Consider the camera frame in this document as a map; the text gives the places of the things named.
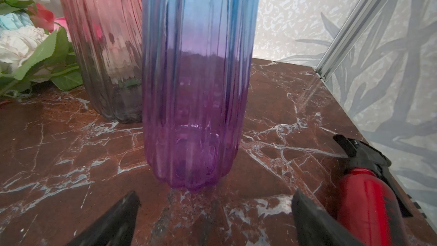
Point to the blue purple glass vase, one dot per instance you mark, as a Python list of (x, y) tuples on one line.
[(197, 56)]

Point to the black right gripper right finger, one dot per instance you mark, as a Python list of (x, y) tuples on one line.
[(315, 227)]

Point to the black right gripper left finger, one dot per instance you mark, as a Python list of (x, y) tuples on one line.
[(115, 228)]

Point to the red spray bottle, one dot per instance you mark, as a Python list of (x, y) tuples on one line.
[(370, 208)]

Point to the red glass vase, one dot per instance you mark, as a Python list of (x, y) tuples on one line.
[(107, 39)]

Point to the flower bunch on table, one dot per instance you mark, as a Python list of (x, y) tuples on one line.
[(35, 48)]

